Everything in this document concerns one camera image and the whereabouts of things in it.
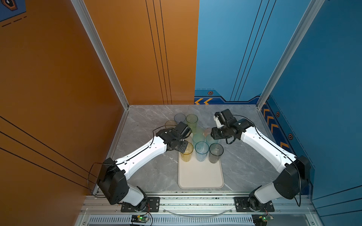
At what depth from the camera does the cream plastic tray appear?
81 cm

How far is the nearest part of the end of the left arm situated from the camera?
0.56 meters

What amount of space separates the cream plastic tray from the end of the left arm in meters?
0.13
